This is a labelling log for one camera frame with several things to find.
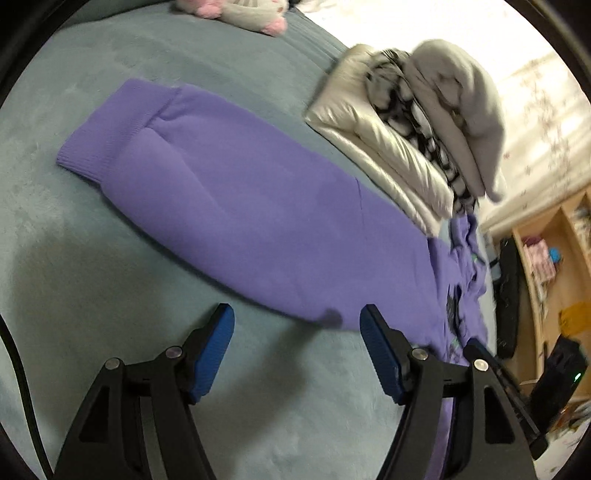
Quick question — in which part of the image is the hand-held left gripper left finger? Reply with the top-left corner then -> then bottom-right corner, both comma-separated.
53,303 -> 235,480

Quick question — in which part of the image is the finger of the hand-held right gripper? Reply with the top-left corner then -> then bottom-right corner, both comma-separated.
463,338 -> 549,461

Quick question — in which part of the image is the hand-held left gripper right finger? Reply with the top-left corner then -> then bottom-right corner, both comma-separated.
359,303 -> 539,480

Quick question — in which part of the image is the purple sweatshirt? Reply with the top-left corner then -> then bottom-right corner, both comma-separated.
56,78 -> 490,480

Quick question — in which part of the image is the stack of folded clothes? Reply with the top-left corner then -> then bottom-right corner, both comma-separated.
305,44 -> 455,234

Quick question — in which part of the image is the yellow bag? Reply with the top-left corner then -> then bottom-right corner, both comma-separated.
558,302 -> 591,335

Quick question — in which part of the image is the wooden shelf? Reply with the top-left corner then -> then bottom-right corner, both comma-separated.
510,187 -> 591,444

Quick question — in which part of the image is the black instrument case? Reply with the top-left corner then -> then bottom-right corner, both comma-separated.
494,237 -> 522,358

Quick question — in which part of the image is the pink patterned box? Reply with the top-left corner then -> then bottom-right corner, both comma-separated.
526,244 -> 555,280

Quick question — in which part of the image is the grey-green bed blanket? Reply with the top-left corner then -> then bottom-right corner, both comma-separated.
0,14 -> 499,480

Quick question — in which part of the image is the black and white patterned garment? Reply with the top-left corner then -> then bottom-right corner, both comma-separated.
365,48 -> 481,215

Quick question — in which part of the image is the light grey sweater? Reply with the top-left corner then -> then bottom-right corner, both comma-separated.
406,39 -> 507,202

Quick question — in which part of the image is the pink and grey plush toy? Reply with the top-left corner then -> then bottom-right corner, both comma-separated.
173,0 -> 289,35

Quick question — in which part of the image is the black cable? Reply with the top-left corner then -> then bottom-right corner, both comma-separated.
0,314 -> 54,480

